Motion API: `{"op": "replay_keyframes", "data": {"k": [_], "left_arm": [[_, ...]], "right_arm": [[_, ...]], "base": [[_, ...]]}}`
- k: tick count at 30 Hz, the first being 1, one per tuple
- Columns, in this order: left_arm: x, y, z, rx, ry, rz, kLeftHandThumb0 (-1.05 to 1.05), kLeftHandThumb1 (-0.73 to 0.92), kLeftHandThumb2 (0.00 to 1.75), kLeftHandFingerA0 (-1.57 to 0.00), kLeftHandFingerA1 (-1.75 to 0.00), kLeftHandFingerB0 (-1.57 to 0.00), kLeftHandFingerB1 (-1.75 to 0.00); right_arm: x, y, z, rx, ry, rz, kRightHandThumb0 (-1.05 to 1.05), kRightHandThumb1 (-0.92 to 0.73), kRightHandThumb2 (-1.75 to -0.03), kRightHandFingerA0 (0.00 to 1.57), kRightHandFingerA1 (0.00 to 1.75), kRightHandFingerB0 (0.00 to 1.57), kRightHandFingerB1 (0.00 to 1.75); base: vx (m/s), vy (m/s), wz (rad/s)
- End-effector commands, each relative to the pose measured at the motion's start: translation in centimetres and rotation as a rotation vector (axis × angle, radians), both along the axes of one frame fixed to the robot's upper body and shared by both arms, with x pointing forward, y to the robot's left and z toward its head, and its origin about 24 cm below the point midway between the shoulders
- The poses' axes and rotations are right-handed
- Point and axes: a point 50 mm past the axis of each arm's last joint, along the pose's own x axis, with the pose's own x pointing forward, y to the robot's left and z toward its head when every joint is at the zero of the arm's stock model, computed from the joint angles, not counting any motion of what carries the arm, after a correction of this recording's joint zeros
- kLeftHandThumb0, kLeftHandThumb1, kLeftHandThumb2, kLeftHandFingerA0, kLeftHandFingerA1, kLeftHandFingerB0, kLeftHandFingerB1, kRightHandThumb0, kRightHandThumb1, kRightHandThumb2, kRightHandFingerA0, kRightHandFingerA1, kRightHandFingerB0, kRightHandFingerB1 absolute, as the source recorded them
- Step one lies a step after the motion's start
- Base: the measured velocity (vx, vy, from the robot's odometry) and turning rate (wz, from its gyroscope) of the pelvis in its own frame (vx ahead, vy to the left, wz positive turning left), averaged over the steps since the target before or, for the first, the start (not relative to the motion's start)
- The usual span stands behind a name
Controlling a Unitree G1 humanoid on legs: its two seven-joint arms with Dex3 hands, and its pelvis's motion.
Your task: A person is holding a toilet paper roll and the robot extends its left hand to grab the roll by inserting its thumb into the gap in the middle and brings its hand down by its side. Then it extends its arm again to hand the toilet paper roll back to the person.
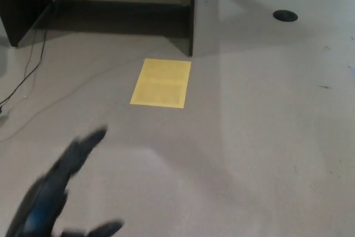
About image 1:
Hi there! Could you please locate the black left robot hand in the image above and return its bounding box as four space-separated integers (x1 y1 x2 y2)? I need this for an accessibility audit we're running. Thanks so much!
3 124 125 237

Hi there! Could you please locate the yellow paper sheet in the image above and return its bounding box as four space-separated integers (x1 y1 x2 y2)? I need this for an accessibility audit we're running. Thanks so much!
129 58 192 109

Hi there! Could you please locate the dark wooden desk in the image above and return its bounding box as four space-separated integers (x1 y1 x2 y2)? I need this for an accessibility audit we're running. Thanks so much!
0 0 202 57

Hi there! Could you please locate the black round floor cap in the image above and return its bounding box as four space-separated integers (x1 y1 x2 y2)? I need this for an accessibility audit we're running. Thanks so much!
272 9 298 22

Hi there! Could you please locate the thin grey cable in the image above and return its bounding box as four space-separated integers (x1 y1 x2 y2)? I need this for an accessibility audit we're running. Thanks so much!
0 58 145 142

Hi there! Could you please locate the black power cable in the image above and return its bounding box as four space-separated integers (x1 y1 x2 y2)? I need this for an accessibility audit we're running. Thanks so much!
0 0 65 113

